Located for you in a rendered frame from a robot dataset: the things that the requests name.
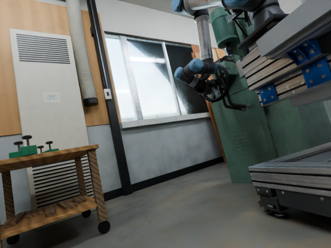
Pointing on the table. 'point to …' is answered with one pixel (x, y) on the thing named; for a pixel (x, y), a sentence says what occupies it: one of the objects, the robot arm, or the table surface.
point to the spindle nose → (229, 48)
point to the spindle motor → (222, 18)
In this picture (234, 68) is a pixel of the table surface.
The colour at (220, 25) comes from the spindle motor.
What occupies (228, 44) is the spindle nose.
